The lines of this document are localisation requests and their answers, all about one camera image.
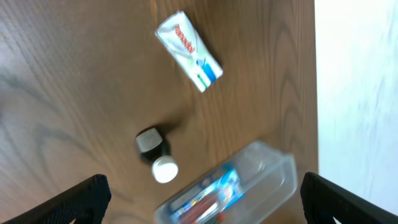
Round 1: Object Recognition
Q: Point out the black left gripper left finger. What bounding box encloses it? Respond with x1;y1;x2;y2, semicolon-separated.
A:
4;174;111;224

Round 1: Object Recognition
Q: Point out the black bottle white cap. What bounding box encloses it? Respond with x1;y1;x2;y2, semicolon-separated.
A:
135;126;178;184

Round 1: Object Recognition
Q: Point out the blue Kool Fever box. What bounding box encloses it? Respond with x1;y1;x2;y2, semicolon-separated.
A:
168;165;244;223

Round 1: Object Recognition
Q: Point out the white green Panadol box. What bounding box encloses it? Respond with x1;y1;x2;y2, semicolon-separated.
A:
155;11;223;93

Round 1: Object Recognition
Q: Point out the red Panadol ActiFast box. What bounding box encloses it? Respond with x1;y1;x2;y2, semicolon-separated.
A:
178;194;224;224

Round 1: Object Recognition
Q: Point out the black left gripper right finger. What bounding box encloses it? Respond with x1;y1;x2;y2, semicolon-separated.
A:
300;172;397;224

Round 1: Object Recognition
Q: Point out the clear plastic container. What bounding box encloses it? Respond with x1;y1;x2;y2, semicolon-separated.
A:
154;140;298;224

